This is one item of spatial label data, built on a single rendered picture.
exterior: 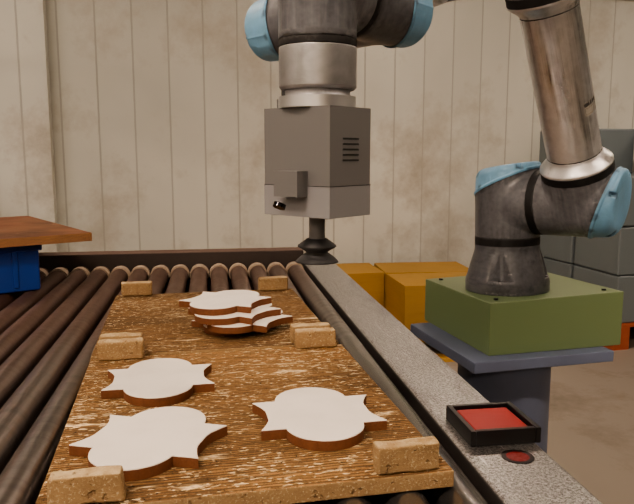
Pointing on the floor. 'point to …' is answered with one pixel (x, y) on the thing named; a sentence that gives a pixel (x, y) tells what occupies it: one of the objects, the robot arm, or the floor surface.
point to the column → (510, 371)
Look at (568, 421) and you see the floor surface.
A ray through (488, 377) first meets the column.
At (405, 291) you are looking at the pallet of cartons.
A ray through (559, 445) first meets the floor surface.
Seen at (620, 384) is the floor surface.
